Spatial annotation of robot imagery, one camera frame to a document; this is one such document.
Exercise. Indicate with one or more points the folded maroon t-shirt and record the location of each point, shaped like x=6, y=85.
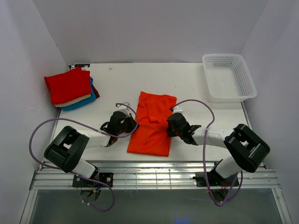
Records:
x=96, y=93

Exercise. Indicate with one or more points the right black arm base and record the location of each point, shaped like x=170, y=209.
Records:
x=213, y=179

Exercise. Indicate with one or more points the orange t-shirt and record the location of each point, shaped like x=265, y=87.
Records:
x=151, y=137

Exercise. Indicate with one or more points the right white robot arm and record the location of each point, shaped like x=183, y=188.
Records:
x=247, y=150

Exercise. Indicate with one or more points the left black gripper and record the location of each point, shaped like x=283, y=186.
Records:
x=133, y=123

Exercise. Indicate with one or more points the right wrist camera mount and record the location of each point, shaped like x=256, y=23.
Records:
x=177, y=109

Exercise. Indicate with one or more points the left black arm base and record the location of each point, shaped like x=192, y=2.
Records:
x=80, y=182

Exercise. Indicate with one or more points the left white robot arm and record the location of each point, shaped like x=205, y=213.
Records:
x=66, y=150

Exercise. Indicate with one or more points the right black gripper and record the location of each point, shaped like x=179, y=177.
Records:
x=170, y=133

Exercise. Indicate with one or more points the aluminium rail frame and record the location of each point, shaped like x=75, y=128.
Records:
x=152, y=175

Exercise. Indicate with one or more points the folded red t-shirt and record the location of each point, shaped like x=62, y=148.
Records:
x=69, y=86

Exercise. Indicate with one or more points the white plastic basket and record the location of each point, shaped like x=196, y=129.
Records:
x=228, y=78

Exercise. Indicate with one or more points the blue label sticker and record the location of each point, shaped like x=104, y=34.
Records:
x=81, y=65

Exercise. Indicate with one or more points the folded beige t-shirt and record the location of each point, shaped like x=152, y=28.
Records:
x=73, y=101

